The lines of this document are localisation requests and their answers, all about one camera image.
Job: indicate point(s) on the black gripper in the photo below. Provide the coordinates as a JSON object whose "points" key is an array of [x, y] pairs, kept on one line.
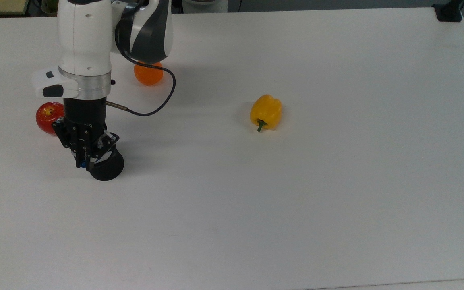
{"points": [[85, 121]]}

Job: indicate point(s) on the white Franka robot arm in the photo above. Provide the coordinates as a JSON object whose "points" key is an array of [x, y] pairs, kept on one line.
{"points": [[85, 40]]}

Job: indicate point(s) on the black mesh pen cup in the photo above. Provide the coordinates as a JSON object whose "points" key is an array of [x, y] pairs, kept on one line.
{"points": [[109, 169]]}

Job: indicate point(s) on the red apple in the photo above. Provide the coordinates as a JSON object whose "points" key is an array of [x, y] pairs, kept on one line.
{"points": [[46, 117]]}

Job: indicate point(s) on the orange fruit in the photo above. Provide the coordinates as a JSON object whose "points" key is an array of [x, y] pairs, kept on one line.
{"points": [[149, 76]]}

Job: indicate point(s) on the box of toy fruit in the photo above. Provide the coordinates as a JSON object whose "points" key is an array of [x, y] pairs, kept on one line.
{"points": [[48, 6]]}

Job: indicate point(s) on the yellow bell pepper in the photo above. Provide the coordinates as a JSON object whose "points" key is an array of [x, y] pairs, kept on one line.
{"points": [[267, 110]]}

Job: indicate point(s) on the white table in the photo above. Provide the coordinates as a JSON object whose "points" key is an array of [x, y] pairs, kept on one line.
{"points": [[417, 286]]}

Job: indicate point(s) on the black table clamp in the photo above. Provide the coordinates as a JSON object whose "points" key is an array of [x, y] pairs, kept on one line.
{"points": [[447, 12]]}

